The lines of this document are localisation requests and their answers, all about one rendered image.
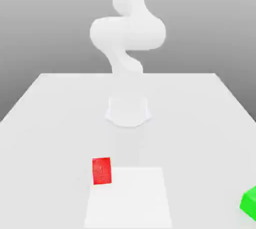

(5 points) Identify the small red cube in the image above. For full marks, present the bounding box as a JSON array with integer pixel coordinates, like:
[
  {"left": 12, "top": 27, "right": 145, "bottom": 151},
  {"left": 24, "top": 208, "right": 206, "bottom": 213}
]
[{"left": 91, "top": 156, "right": 113, "bottom": 186}]

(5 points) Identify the small green cube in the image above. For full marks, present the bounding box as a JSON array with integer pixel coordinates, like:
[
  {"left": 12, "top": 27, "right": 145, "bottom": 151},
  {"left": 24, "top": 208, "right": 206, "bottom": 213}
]
[{"left": 239, "top": 185, "right": 256, "bottom": 222}]

